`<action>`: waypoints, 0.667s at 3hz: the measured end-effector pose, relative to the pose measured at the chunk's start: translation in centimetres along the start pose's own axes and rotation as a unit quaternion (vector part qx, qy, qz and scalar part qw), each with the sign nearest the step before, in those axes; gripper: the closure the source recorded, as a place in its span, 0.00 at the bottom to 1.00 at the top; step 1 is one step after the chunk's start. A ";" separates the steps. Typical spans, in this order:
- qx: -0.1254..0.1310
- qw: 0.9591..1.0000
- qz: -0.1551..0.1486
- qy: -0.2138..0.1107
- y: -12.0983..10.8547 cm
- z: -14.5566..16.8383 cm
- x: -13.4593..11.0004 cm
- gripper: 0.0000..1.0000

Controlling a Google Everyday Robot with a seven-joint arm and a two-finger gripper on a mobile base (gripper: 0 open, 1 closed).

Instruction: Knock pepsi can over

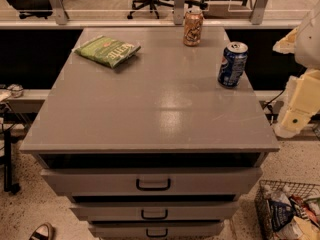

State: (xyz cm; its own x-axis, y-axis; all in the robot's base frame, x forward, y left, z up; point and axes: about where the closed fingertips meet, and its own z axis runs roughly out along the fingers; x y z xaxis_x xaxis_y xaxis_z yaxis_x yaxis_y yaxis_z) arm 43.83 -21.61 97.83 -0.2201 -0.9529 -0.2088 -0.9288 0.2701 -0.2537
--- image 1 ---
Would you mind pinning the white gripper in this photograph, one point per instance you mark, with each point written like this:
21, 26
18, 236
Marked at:
309, 40

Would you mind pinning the blue pepsi can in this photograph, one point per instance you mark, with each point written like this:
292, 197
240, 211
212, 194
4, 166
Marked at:
233, 64

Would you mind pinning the orange soda can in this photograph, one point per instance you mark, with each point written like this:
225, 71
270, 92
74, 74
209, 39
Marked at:
193, 27

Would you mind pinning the snack bags in basket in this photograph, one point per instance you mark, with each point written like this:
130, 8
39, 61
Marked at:
292, 217

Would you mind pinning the black office chair centre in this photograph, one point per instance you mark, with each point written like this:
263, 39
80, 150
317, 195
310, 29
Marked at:
151, 4

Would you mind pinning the grey drawer cabinet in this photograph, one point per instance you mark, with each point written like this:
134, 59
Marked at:
163, 108

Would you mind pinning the top grey drawer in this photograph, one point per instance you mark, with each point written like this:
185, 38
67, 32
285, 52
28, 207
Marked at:
151, 181

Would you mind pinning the grey drawer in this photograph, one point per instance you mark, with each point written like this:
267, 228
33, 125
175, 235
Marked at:
156, 229
154, 211
151, 181

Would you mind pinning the green chip bag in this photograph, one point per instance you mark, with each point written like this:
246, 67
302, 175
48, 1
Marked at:
107, 51

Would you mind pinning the bottom grey drawer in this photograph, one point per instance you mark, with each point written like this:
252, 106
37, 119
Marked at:
156, 229

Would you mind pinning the middle grey drawer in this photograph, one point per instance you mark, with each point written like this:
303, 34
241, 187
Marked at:
154, 211

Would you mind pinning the shoe on floor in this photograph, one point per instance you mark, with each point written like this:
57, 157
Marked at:
43, 232

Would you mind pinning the black stand left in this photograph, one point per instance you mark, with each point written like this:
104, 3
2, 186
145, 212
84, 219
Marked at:
5, 160

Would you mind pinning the wire basket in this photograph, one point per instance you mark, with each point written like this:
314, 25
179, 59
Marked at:
265, 218

